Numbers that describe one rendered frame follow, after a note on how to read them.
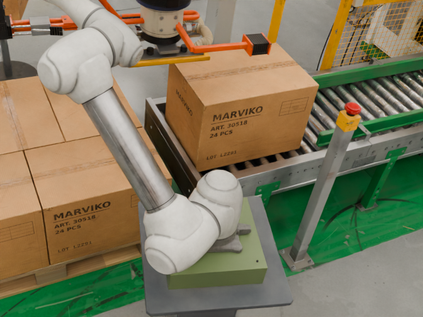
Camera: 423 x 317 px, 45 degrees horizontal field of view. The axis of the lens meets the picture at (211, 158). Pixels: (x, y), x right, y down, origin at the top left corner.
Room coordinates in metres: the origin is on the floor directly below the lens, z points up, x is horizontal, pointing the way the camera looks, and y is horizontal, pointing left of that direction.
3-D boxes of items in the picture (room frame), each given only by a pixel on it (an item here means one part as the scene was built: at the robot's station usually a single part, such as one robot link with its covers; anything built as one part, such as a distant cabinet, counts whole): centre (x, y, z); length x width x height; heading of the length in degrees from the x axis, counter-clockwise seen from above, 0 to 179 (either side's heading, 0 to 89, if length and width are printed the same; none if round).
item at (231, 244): (1.20, -0.07, 0.86); 0.22 x 0.18 x 0.06; 102
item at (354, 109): (1.83, -0.55, 1.02); 0.07 x 0.07 x 0.04
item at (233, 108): (2.11, -0.08, 0.75); 0.60 x 0.40 x 0.40; 122
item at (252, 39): (1.79, -0.10, 1.27); 0.09 x 0.08 x 0.05; 27
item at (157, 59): (1.80, 0.24, 1.16); 0.34 x 0.10 x 0.05; 117
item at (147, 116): (1.94, 0.20, 0.48); 0.70 x 0.03 x 0.15; 32
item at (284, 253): (1.83, -0.55, 0.01); 0.15 x 0.15 x 0.03; 32
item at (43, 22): (1.67, 0.70, 1.26); 0.07 x 0.07 x 0.04; 27
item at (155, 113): (1.94, 0.20, 0.58); 0.70 x 0.03 x 0.06; 32
